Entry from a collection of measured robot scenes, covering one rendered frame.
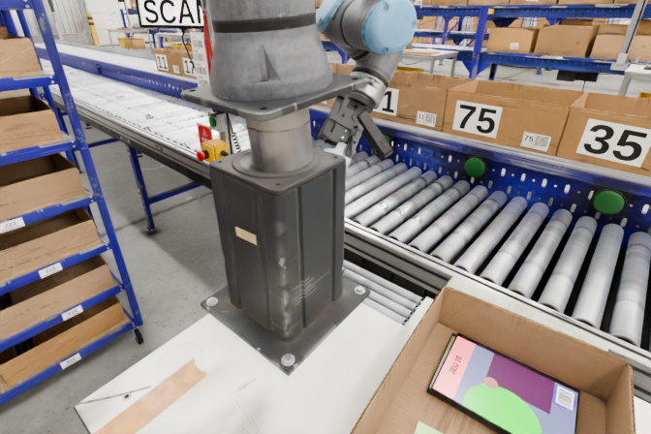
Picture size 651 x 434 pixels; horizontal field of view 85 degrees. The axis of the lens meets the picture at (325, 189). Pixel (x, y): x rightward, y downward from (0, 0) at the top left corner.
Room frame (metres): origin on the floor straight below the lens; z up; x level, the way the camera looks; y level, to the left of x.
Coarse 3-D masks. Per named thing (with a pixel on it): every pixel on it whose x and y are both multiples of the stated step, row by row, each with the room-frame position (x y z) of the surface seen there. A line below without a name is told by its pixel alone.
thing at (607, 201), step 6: (606, 192) 0.92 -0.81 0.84; (612, 192) 0.91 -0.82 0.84; (600, 198) 0.92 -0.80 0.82; (606, 198) 0.91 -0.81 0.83; (612, 198) 0.90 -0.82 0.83; (618, 198) 0.90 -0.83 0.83; (594, 204) 0.93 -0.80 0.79; (600, 204) 0.92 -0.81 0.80; (606, 204) 0.91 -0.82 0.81; (612, 204) 0.90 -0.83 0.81; (618, 204) 0.89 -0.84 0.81; (600, 210) 0.92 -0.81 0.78; (606, 210) 0.91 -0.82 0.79; (612, 210) 0.90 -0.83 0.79; (618, 210) 0.89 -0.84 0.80
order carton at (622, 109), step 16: (592, 96) 1.28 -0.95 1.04; (608, 96) 1.25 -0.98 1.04; (624, 96) 1.23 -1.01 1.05; (576, 112) 1.07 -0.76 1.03; (592, 112) 1.04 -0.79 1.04; (608, 112) 1.02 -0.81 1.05; (624, 112) 1.21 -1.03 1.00; (640, 112) 1.19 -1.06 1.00; (576, 128) 1.06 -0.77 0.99; (560, 144) 1.08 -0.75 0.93; (576, 144) 1.05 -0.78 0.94; (576, 160) 1.04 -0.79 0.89; (592, 160) 1.02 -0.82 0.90; (608, 160) 0.99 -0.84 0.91
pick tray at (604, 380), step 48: (432, 336) 0.48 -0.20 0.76; (480, 336) 0.47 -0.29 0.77; (528, 336) 0.43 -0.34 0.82; (384, 384) 0.32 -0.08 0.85; (576, 384) 0.38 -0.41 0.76; (624, 384) 0.33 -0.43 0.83; (384, 432) 0.31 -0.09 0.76; (480, 432) 0.31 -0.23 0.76; (576, 432) 0.31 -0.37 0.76; (624, 432) 0.27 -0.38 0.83
